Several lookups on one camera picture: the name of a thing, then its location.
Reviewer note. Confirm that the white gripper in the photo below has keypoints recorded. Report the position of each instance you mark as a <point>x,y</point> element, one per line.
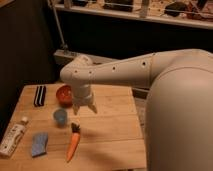
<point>82,95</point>

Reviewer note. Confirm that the white bottle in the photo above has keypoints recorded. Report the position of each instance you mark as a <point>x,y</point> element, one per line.
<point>12,137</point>

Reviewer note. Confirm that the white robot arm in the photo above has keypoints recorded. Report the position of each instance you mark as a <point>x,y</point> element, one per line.
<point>179,106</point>

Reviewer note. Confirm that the metal stand pole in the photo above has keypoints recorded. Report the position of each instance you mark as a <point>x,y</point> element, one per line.
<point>64,46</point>

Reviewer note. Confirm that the orange bowl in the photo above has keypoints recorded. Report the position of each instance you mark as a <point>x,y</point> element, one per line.
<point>64,96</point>

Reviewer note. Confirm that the toy carrot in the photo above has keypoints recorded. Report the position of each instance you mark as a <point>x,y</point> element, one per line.
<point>74,141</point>

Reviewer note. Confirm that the small blue cup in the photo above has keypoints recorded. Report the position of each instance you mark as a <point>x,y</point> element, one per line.
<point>60,116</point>

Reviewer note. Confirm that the black white striped block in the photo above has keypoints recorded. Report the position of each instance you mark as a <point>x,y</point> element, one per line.
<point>40,96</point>

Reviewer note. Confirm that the blue sponge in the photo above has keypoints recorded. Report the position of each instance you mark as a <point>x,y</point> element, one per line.
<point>39,144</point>

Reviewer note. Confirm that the wooden shelf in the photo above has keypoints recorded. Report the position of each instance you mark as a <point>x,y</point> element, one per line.
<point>189,13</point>

